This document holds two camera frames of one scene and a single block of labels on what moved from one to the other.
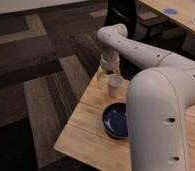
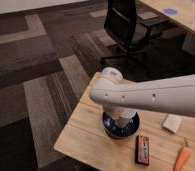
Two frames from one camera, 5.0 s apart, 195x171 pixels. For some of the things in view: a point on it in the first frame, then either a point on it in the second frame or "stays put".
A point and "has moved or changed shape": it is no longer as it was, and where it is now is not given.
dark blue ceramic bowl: [115, 120] stays put
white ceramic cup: [114, 82] has moved or changed shape
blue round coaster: [170, 11] stays put
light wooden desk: [187, 13] stays put
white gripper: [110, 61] → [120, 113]
